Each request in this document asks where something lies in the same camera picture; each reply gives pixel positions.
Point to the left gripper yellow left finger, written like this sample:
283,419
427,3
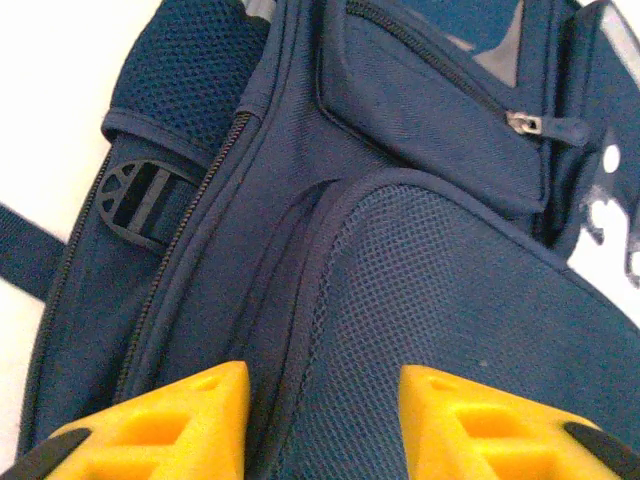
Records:
165,435

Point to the navy blue student backpack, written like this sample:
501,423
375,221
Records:
400,300

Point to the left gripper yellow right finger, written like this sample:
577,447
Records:
490,435

